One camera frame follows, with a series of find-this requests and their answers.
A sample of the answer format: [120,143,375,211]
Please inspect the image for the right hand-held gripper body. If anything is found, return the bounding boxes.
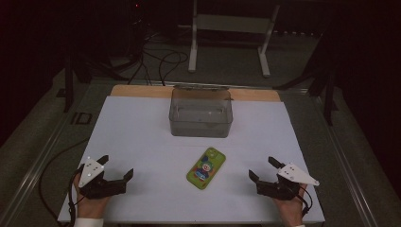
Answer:
[256,162,321,201]

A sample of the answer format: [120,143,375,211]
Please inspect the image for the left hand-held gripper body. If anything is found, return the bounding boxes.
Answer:
[78,157,128,201]

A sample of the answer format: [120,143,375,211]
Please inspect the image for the green cartoon phone case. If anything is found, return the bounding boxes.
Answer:
[185,147,227,191]

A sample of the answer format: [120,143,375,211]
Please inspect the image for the clear plastic container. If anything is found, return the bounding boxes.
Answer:
[168,83,235,139]

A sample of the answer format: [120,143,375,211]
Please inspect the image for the person's left hand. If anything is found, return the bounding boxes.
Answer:
[75,182,111,220]

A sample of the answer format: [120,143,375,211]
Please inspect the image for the person's right hand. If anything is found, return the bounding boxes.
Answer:
[273,192,309,227]

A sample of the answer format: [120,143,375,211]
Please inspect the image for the black metal stand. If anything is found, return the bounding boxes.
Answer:
[273,31,340,127]
[56,53,96,114]

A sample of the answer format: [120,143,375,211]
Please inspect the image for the white metal stand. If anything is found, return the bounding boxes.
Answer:
[187,0,281,79]

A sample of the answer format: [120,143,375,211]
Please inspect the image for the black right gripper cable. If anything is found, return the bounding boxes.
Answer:
[296,184,314,218]

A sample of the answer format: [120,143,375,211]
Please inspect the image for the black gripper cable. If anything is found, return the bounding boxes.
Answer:
[296,184,314,218]
[38,137,91,227]

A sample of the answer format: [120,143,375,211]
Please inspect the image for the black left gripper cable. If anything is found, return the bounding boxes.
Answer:
[38,137,91,227]

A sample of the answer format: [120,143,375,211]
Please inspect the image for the metal floor rail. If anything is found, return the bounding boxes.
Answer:
[0,84,96,221]
[310,94,389,227]

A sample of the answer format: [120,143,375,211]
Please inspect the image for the black floor cables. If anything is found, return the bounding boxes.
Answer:
[126,18,190,87]

